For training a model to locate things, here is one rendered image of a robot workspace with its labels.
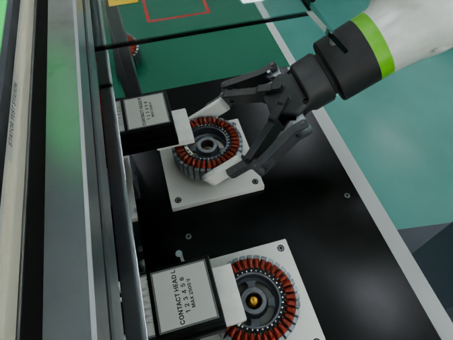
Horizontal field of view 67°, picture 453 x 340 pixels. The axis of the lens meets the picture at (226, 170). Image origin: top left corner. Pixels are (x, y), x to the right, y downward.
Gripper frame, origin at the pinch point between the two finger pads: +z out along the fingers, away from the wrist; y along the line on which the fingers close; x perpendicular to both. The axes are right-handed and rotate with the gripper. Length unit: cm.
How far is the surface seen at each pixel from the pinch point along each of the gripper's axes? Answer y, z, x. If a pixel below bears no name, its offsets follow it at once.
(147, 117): -1.6, 1.7, 12.8
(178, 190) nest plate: -4.7, 7.3, -0.1
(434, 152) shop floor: 34, -53, -126
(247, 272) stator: -20.9, 0.3, -0.7
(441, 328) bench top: -33.0, -17.0, -18.7
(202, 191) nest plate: -5.8, 4.1, -2.0
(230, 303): -25.5, 0.0, 6.8
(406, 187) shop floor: 20, -34, -114
